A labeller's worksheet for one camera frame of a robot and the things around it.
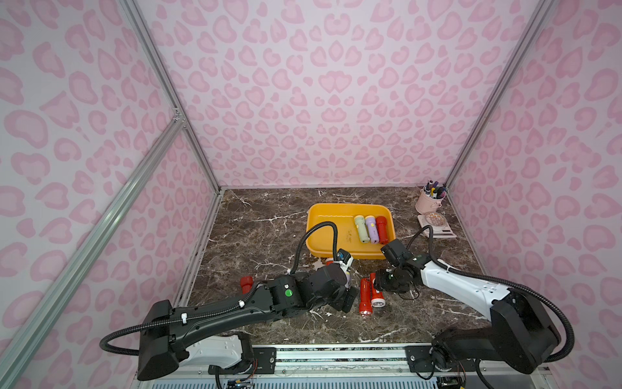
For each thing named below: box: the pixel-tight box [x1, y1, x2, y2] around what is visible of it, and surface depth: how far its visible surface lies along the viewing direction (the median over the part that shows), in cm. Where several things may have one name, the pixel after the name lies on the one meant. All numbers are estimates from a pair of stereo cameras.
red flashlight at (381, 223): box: [375, 215, 389, 245], surface depth 102 cm
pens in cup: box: [424, 179, 447, 200], surface depth 103 cm
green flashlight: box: [353, 214, 371, 244], surface depth 103 cm
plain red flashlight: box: [358, 277, 374, 316], surface depth 85 cm
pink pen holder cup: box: [415, 184, 447, 215], surface depth 106 cm
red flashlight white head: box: [370, 272, 387, 308], surface depth 84 cm
